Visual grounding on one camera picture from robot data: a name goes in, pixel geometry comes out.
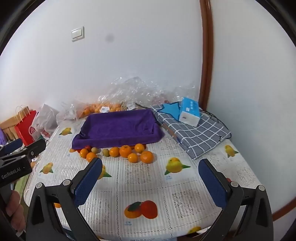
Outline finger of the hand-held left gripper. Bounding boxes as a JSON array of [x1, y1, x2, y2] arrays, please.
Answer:
[[14, 138, 47, 164], [0, 138, 23, 156]]

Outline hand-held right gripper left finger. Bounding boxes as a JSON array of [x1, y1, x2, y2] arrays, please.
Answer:
[[25, 158, 103, 241]]

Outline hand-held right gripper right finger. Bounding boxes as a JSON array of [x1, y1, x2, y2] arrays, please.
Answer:
[[198, 159, 274, 241]]

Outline row of oranges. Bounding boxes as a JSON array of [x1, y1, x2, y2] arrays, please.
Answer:
[[79, 143, 154, 164]]

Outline large stemmed orange fruit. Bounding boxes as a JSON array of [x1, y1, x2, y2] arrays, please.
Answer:
[[119, 145, 132, 158]]

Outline purple cloth-lined tray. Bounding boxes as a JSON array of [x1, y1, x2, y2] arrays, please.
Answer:
[[72, 109, 165, 150]]

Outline clear bag of tan fruits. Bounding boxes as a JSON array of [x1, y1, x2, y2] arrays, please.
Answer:
[[120, 101, 140, 111]]

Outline clear bag of red fruits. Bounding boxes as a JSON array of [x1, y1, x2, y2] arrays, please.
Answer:
[[150, 89, 183, 106]]

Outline person's left hand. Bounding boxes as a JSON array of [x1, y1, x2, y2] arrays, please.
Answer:
[[5, 190, 26, 230]]

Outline wooden slatted furniture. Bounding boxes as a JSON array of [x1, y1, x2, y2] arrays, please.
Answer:
[[0, 116, 19, 141]]

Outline red paper bag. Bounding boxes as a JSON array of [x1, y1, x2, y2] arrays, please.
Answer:
[[14, 105, 44, 146]]

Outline white plastic bag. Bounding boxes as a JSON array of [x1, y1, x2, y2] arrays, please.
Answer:
[[31, 103, 60, 141]]

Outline grey checked folded cloth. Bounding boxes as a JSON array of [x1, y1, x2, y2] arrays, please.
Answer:
[[151, 101, 232, 160]]

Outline fruit-print tablecloth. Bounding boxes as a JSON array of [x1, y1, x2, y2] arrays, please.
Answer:
[[23, 116, 266, 241]]

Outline clear bag of oranges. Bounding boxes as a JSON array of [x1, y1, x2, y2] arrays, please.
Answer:
[[76, 100, 123, 119]]

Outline blue tissue pack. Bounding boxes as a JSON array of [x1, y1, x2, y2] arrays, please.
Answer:
[[178, 97, 201, 127]]

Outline crumpled clear plastic bag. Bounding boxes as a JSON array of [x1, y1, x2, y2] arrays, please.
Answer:
[[97, 75, 199, 109]]

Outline white light switch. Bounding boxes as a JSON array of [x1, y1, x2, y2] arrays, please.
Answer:
[[71, 26, 85, 42]]

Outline brown wooden door frame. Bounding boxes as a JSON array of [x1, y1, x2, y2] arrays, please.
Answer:
[[199, 0, 214, 111]]

